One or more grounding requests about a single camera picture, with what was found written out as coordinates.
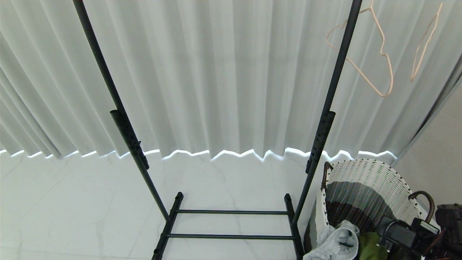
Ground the green t-shirt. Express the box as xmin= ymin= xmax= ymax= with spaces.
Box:
xmin=357 ymin=232 xmax=388 ymax=260

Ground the pink clothes hanger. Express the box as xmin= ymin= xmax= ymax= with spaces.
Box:
xmin=326 ymin=0 xmax=394 ymax=97
xmin=410 ymin=3 xmax=443 ymax=82

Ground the black clothes rack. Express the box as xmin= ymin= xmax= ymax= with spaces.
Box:
xmin=72 ymin=0 xmax=363 ymax=260

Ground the white laundry basket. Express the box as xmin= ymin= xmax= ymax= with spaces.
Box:
xmin=310 ymin=159 xmax=435 ymax=260

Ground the white curtain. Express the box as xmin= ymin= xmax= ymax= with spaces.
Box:
xmin=0 ymin=0 xmax=462 ymax=166

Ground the pale grey garment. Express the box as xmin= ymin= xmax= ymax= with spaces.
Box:
xmin=303 ymin=220 xmax=360 ymax=260

